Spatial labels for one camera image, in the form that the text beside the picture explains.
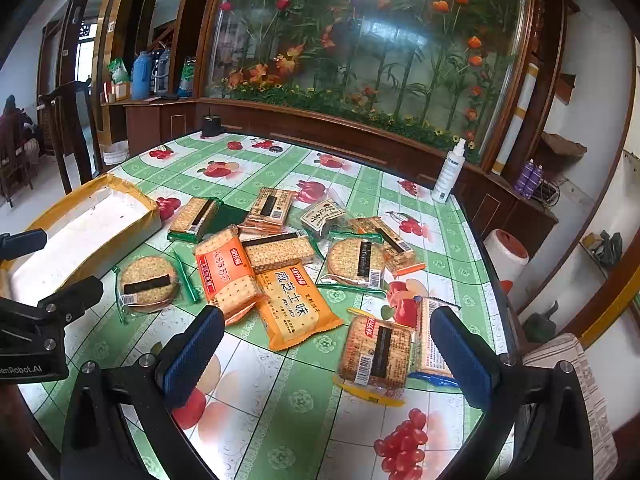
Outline white spray bottle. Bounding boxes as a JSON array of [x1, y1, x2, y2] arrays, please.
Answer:
[[432, 139, 465, 204]]

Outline clear square cracker pack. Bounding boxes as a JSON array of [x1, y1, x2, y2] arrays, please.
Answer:
[[242, 231, 317, 274]]

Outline green snack bag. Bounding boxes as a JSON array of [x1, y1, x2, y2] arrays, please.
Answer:
[[107, 58, 130, 84]]

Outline fruit pattern tablecloth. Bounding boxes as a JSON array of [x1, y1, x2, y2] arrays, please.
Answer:
[[16, 130, 516, 480]]

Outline yellow white storage box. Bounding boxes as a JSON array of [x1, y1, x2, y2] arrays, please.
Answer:
[[1, 174, 162, 307]]

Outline orange cracker stack pack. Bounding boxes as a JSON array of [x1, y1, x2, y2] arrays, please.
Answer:
[[239, 188, 296, 235]]

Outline yellow cheese cracker pack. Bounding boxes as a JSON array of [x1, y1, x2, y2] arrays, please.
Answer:
[[256, 263, 344, 352]]

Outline purple bottles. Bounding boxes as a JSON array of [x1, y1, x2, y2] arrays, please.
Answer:
[[514, 159, 544, 198]]

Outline black round cap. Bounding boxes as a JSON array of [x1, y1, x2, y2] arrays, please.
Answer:
[[202, 115, 224, 138]]

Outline blue edged cracker pack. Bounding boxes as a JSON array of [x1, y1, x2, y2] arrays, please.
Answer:
[[409, 297, 461, 388]]

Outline dark wooden chair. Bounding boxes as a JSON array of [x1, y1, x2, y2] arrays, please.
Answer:
[[38, 78, 104, 195]]

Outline green edged cracker pack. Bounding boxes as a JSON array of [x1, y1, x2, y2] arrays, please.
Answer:
[[167, 197, 222, 244]]

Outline floral glass display panel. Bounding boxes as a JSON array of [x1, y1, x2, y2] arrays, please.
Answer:
[[203, 0, 525, 162]]

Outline white red bucket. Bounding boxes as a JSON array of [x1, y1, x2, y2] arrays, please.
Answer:
[[484, 229, 529, 294]]

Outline orange edged cracker pack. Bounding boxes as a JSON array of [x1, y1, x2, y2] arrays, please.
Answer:
[[348, 217, 426, 278]]

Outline wooden sideboard cabinet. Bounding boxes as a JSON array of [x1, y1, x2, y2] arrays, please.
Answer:
[[99, 98, 201, 156]]

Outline seated person in red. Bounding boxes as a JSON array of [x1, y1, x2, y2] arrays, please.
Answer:
[[1, 94, 40, 169]]

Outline dark green snack packet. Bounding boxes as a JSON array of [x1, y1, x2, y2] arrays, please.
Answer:
[[207, 203, 247, 234]]

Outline blue thermos jug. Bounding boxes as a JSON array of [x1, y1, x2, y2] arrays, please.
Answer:
[[131, 51, 153, 100]]

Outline preserved plum clear bag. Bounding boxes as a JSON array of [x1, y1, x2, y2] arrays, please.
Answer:
[[300, 198, 346, 240]]

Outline orange soda cracker pack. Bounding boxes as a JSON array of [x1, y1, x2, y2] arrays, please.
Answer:
[[193, 224, 264, 326]]

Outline yellow edged cracker pack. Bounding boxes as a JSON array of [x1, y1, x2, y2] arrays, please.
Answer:
[[333, 314, 413, 408]]

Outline round cracker pack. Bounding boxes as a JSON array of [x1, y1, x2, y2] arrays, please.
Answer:
[[316, 231, 386, 297], [113, 256, 180, 324]]

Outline clear water jug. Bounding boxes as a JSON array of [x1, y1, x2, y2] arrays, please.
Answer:
[[152, 49, 170, 94]]

